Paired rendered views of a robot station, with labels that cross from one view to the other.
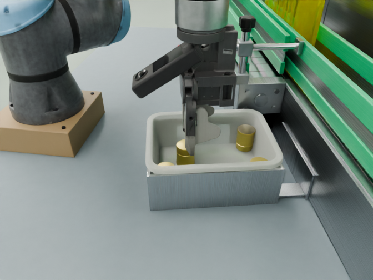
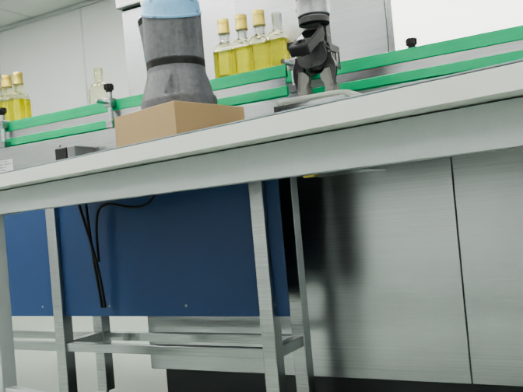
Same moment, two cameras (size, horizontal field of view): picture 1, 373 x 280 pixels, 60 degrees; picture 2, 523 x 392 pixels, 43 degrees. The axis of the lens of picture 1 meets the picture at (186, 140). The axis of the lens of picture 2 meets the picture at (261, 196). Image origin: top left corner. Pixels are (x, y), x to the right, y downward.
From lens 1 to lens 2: 1.45 m
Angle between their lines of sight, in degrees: 64
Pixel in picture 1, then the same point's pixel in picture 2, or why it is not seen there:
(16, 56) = (194, 37)
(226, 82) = (336, 50)
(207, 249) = not seen: hidden behind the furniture
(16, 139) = (201, 117)
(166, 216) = not seen: hidden behind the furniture
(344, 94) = (377, 61)
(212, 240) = not seen: hidden behind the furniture
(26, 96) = (199, 76)
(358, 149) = (405, 75)
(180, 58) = (319, 29)
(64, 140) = (240, 115)
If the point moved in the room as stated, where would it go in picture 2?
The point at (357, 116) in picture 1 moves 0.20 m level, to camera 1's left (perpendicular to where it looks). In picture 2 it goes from (394, 62) to (359, 50)
